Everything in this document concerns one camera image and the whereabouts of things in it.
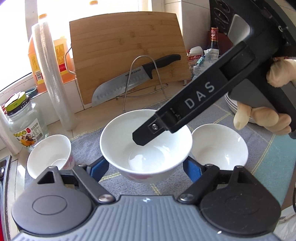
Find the grey checked cloth mat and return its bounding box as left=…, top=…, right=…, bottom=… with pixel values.
left=24, top=100, right=296, bottom=198

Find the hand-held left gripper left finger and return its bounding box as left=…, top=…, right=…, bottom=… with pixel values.
left=37, top=156, right=116, bottom=205

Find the plain white bowl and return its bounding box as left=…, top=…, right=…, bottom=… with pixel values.
left=191, top=124, right=249, bottom=172

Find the dark soy sauce bottle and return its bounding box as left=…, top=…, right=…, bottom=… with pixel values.
left=206, top=27, right=219, bottom=56

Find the bamboo cutting board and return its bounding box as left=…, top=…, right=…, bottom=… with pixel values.
left=69, top=12, right=193, bottom=106

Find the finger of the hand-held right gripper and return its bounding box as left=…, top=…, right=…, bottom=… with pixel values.
left=132, top=111, right=174, bottom=146

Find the steel sink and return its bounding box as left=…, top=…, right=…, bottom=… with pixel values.
left=0, top=155, right=12, bottom=241

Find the black-handled kitchen knife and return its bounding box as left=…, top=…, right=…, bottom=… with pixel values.
left=92, top=54, right=182, bottom=107

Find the orange oil bottle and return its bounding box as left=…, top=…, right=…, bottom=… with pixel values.
left=27, top=13, right=76, bottom=93

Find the white printed bag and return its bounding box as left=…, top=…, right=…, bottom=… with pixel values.
left=193, top=49, right=221, bottom=78

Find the steel wire rack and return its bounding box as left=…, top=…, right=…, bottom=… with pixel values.
left=115, top=55, right=169, bottom=114

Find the stack of clear plastic cups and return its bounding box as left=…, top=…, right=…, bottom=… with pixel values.
left=31, top=19, right=78, bottom=132

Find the glass jar green lid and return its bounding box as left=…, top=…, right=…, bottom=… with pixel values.
left=4, top=91, right=49, bottom=153

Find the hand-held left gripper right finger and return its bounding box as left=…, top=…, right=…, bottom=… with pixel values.
left=177, top=158, right=255, bottom=206

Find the person's right hand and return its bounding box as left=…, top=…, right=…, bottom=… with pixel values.
left=233, top=59, right=296, bottom=135

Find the white bowl pink floral print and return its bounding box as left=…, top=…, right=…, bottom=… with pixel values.
left=100, top=109, right=193, bottom=184
left=26, top=135, right=75, bottom=179

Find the red and white bag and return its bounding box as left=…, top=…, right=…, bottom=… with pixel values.
left=187, top=54, right=197, bottom=80

